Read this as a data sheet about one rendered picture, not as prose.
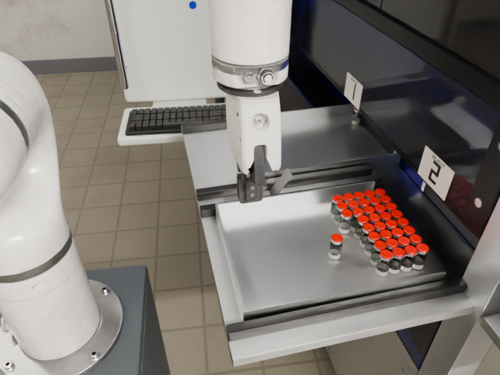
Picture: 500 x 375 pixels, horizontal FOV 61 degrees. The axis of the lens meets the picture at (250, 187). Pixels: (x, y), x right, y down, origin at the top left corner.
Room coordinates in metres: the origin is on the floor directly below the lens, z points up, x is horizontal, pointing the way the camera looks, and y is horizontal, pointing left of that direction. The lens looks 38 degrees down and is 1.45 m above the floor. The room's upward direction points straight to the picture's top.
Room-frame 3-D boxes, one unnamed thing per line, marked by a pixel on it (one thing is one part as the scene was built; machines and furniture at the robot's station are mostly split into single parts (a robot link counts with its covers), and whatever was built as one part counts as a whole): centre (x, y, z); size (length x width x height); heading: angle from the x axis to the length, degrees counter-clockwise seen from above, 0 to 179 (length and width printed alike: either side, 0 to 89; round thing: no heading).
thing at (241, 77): (0.45, 0.00, 1.27); 0.09 x 0.08 x 0.03; 13
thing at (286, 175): (0.70, -0.02, 0.91); 0.14 x 0.03 x 0.06; 103
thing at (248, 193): (0.43, 0.00, 1.12); 0.03 x 0.03 x 0.07; 13
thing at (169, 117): (1.17, 0.18, 0.82); 0.40 x 0.14 x 0.02; 97
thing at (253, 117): (0.45, 0.00, 1.21); 0.10 x 0.07 x 0.11; 13
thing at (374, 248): (0.57, -0.21, 0.90); 0.18 x 0.02 x 0.05; 13
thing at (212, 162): (0.73, -0.13, 0.87); 0.70 x 0.48 x 0.02; 13
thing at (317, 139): (0.91, -0.16, 0.90); 0.34 x 0.26 x 0.04; 103
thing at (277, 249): (0.55, -0.13, 0.90); 0.34 x 0.26 x 0.04; 103
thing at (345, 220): (0.60, -0.18, 0.90); 0.02 x 0.02 x 0.05
